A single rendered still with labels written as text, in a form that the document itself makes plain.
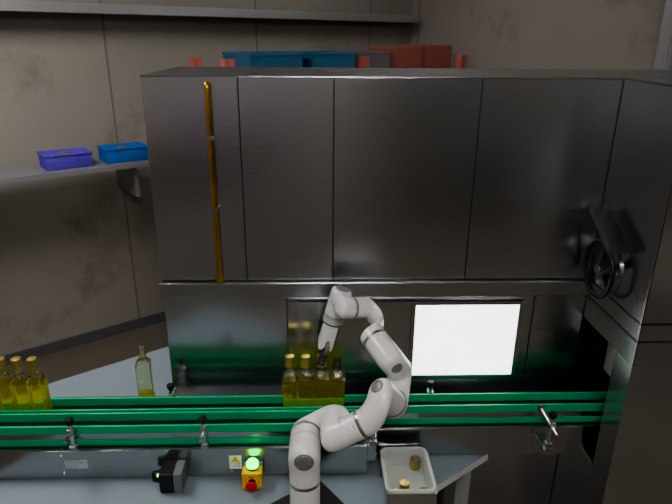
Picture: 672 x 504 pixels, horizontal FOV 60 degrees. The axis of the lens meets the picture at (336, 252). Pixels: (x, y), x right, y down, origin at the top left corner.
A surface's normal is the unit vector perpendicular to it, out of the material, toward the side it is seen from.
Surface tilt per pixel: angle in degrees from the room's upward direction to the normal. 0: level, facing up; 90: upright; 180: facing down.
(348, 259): 90
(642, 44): 90
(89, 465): 90
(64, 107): 90
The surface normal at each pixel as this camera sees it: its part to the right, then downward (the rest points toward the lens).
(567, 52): -0.80, 0.21
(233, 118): 0.04, 0.35
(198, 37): 0.61, 0.29
